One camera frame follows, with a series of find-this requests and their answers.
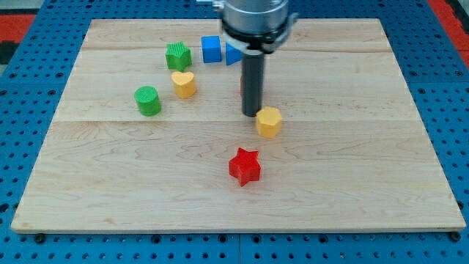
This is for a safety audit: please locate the blue triangle block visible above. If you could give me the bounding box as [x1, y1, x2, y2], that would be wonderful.
[225, 43, 241, 65]

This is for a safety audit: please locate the wooden board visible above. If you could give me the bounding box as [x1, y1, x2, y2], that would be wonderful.
[11, 18, 466, 234]

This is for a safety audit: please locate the yellow heart block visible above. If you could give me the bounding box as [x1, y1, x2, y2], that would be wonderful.
[171, 71, 197, 99]

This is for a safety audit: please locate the red star block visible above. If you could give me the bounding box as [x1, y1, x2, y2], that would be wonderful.
[229, 147, 262, 186]

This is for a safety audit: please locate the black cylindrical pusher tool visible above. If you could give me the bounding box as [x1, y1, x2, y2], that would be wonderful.
[241, 53, 265, 117]

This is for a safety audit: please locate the green star block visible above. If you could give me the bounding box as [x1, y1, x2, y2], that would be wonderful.
[165, 41, 192, 72]

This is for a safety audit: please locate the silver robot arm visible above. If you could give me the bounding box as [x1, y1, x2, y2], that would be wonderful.
[197, 0, 299, 117]

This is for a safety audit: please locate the yellow hexagon block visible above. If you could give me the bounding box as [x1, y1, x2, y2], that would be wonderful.
[256, 106, 282, 139]

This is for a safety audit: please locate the green cylinder block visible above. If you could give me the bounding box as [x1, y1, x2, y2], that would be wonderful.
[134, 86, 162, 117]

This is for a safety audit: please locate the blue cube block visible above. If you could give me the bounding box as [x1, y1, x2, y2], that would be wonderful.
[201, 35, 222, 63]

